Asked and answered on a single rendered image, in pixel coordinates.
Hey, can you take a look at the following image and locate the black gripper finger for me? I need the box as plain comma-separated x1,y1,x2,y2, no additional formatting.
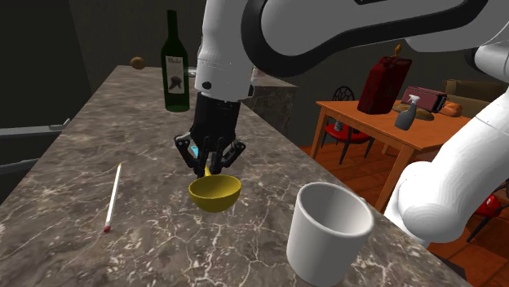
173,132,211,179
210,136,247,176

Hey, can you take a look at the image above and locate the yellow ladle with blue tip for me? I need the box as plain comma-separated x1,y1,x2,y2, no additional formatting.
188,145,243,214

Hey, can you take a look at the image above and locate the green wine bottle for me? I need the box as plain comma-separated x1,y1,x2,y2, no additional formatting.
160,9,191,113

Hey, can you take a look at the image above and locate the white pencil with red eraser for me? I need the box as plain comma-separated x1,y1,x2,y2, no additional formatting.
103,162,123,234

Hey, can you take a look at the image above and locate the white cup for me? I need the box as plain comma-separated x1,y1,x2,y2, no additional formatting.
285,181,376,287

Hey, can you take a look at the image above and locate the orange wooden table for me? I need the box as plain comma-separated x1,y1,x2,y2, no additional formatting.
309,43,473,213

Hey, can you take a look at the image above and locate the tan cardboard box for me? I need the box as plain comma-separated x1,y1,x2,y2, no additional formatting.
442,78,502,119

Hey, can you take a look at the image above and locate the red chair with black frame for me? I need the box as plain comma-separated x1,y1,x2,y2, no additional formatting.
320,85,376,166
466,179,509,244

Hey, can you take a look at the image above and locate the dark fridge with grey handles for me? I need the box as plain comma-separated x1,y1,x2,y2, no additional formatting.
0,0,93,205

